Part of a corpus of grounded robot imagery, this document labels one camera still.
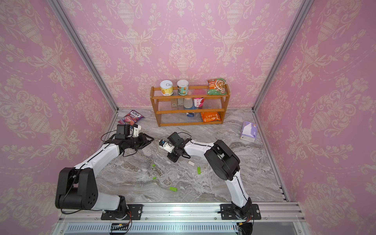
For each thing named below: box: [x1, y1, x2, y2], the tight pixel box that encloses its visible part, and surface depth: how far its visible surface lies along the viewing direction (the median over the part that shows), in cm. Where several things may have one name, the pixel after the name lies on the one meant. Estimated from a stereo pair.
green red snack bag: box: [206, 78, 227, 96], surface depth 90 cm
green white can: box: [176, 79, 189, 96], surface depth 88 cm
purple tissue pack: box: [239, 120, 258, 143], surface depth 102 cm
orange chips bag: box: [200, 111, 221, 123], surface depth 112 cm
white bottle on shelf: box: [183, 97, 193, 109], surface depth 101 cm
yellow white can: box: [159, 79, 174, 97], surface depth 88 cm
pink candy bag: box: [118, 109, 144, 126], surface depth 114 cm
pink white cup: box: [192, 97, 205, 108], surface depth 99 cm
